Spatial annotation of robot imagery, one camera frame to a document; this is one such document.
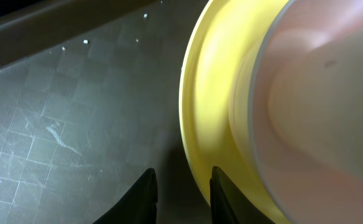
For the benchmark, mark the pink bowl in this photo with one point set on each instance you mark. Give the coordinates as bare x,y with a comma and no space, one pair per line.
304,110

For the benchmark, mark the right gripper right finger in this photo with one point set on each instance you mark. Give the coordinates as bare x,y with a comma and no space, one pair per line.
229,205

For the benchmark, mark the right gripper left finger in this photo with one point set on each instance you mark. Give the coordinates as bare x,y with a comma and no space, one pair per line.
138,205

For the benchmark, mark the dark brown serving tray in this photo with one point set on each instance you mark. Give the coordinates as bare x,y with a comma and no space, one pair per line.
82,120

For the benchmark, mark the yellow plate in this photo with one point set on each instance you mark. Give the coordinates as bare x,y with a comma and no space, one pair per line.
214,84

